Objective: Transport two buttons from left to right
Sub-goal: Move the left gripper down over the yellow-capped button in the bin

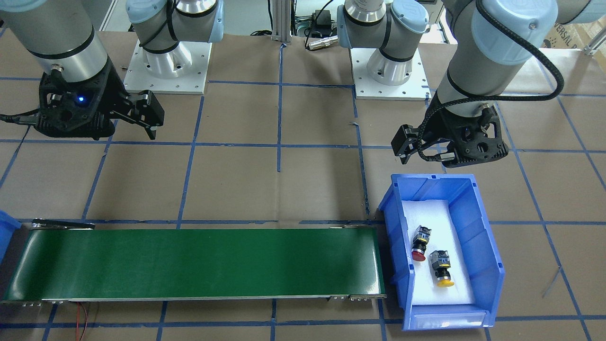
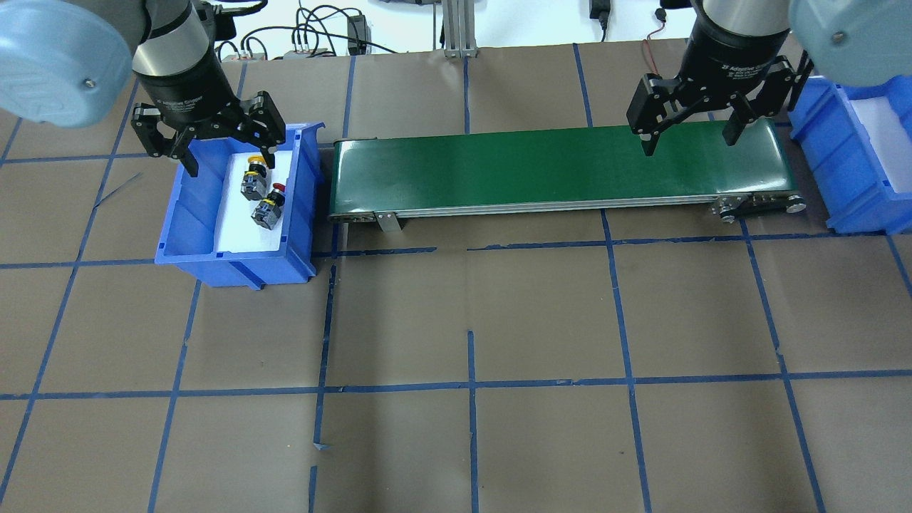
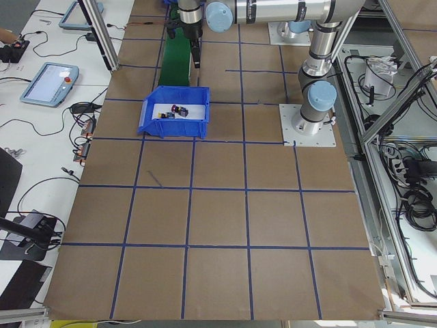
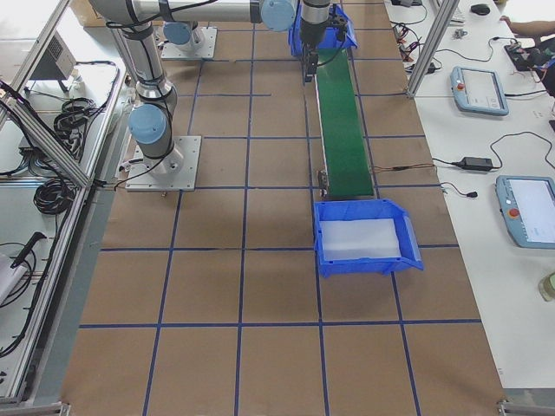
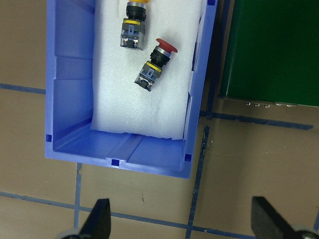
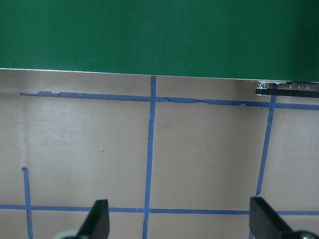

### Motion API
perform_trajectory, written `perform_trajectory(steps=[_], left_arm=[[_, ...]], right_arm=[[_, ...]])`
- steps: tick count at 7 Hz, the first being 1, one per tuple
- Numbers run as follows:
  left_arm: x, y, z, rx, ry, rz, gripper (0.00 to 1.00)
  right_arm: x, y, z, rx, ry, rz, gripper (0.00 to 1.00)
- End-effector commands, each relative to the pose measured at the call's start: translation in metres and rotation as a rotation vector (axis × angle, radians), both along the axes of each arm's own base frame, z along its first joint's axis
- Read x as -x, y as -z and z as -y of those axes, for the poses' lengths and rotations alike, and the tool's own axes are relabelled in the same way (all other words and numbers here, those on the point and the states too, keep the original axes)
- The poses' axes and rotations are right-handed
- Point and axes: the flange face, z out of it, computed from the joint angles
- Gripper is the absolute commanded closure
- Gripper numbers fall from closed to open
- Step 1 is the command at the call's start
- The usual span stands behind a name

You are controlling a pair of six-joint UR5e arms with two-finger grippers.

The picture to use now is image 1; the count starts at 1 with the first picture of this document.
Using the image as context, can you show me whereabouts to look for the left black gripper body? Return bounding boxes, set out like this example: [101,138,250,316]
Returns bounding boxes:
[433,106,509,168]

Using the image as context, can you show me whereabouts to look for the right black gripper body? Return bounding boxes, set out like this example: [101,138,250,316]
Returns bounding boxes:
[37,60,134,140]

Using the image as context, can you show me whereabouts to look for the red push button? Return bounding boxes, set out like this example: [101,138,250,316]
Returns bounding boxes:
[411,225,432,262]

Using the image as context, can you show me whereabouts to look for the yellow push button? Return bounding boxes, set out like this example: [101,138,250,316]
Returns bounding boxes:
[430,250,455,287]

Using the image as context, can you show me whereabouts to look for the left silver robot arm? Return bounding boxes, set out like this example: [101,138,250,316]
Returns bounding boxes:
[336,0,605,168]

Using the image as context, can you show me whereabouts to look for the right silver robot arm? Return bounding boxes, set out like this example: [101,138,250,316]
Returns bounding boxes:
[1,0,224,140]

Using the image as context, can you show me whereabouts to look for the blue source bin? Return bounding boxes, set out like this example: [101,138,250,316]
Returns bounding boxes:
[379,173,506,331]

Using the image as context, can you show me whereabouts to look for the white foam pad source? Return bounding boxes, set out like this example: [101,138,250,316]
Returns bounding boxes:
[401,199,476,306]

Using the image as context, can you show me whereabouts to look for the blue target bin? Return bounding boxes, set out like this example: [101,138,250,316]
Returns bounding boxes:
[0,210,22,262]

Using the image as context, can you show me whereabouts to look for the green conveyor belt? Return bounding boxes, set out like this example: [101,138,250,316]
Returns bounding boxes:
[2,227,386,302]

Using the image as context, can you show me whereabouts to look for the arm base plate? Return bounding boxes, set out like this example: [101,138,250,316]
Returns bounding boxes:
[350,48,431,101]
[124,42,213,95]

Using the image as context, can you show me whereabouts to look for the aluminium frame post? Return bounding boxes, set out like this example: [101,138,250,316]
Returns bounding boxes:
[270,0,294,45]

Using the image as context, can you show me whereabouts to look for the red black conveyor wire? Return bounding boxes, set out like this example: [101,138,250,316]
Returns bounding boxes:
[76,301,90,341]

